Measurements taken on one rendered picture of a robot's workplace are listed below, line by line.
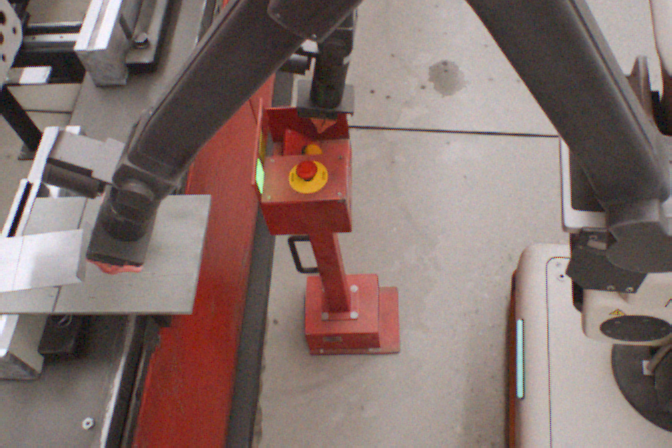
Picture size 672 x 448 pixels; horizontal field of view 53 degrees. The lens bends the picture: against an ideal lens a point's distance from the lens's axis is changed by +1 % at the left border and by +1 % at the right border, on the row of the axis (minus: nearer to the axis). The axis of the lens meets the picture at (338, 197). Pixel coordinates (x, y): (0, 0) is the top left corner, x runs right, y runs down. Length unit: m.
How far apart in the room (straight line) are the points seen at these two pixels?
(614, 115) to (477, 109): 1.83
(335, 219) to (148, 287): 0.45
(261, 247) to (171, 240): 1.09
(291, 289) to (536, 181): 0.83
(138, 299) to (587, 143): 0.61
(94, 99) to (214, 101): 0.80
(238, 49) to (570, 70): 0.23
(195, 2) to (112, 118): 0.32
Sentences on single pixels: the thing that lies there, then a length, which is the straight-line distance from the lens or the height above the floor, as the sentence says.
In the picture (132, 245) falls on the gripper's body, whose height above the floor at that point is 1.09.
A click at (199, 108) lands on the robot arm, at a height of 1.36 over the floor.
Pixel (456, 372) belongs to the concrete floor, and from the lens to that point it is 1.88.
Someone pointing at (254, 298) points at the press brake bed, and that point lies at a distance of 1.96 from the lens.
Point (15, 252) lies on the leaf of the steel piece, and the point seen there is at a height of 1.00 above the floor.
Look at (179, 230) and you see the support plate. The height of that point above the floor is 1.00.
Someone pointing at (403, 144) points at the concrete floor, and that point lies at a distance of 2.24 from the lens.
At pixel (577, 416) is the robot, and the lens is 1.59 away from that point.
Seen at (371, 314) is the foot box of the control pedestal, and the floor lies 0.12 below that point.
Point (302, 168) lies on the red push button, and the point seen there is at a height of 0.81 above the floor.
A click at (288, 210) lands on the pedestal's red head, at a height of 0.75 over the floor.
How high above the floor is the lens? 1.78
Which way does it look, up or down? 56 degrees down
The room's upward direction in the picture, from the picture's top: 11 degrees counter-clockwise
